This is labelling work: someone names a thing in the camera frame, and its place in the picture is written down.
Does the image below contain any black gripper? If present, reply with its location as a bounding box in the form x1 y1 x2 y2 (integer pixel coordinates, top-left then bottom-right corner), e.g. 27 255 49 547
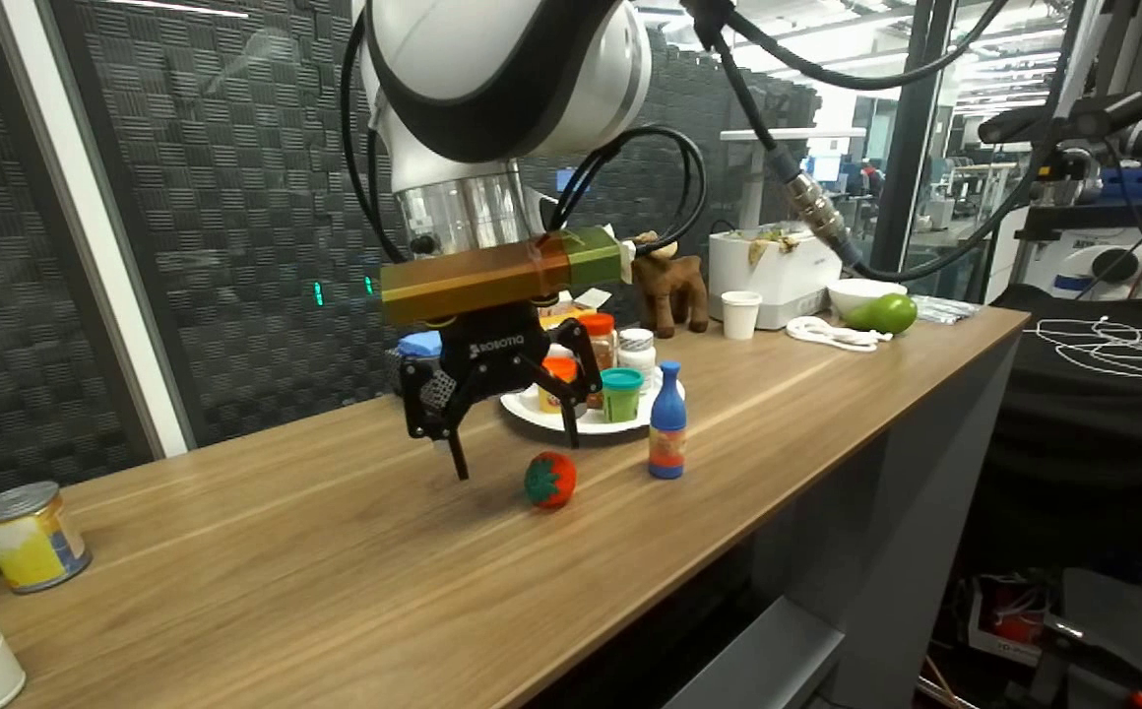
392 304 606 483

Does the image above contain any red toy tomato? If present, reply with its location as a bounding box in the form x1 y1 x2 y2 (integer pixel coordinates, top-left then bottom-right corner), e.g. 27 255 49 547
519 449 582 511

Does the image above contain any white pill bottle blue label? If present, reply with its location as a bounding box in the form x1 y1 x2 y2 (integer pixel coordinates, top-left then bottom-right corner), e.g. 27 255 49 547
615 325 660 386

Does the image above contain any blue toy bottle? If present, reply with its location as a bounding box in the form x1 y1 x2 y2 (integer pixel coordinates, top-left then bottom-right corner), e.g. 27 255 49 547
647 361 691 483

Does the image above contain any white paper plate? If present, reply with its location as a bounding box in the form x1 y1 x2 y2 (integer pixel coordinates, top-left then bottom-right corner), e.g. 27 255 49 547
496 371 664 441

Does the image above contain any blue folded cloth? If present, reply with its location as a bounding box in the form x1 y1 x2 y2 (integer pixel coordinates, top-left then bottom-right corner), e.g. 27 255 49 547
392 325 448 367

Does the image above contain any brown moose plush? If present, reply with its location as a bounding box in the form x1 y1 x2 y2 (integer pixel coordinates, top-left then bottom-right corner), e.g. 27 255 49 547
624 234 712 343

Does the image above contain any white grey appliance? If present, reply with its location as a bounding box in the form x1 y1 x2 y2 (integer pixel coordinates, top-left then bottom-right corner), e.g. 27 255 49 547
703 215 847 332

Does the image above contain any white bowl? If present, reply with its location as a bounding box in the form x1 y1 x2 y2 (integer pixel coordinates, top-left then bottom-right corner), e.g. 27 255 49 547
828 277 912 325

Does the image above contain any green round fruit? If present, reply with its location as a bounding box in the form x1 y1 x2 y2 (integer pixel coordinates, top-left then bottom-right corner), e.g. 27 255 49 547
847 290 920 340

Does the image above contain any clear plastic bag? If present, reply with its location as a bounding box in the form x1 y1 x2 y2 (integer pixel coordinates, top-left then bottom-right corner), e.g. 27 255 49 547
918 290 986 325

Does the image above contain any black side table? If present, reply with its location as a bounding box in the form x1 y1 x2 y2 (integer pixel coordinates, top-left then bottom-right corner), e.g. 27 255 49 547
960 279 1142 581

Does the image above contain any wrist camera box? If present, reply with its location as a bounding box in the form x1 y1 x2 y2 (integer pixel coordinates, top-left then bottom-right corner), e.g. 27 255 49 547
377 227 639 332

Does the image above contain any thin black cable loop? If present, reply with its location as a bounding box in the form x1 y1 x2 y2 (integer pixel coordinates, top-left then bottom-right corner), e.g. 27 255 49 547
543 122 712 255

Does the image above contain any white coiled cable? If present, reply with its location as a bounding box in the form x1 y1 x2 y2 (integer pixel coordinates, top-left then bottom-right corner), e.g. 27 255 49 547
784 311 897 354

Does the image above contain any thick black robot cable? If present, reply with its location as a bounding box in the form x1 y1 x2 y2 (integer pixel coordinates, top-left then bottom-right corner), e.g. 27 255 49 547
679 0 1086 286

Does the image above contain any white frame post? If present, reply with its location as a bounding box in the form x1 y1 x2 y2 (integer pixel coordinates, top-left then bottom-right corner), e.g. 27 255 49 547
0 0 192 463

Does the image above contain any white cable pile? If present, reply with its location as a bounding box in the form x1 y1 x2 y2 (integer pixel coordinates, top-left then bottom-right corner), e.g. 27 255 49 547
1026 311 1142 388

